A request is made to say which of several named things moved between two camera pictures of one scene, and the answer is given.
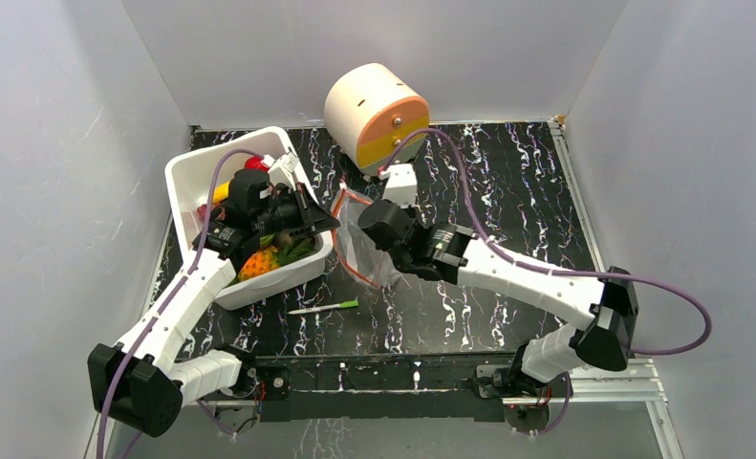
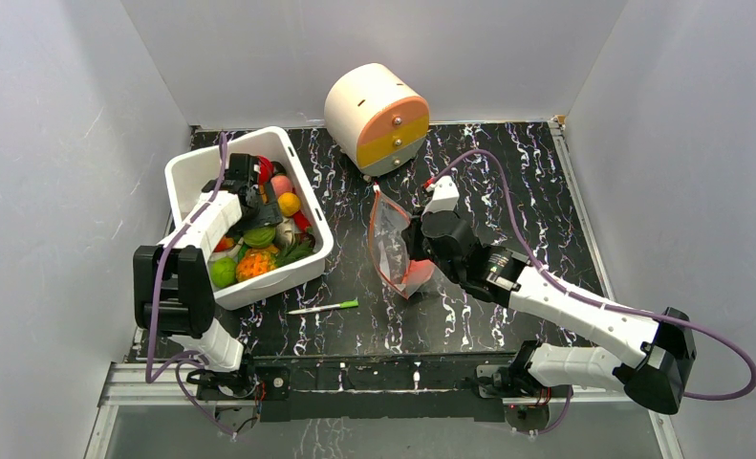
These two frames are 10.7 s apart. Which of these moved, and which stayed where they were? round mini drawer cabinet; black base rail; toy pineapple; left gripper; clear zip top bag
Moved: left gripper; clear zip top bag
Stayed: round mini drawer cabinet; black base rail; toy pineapple
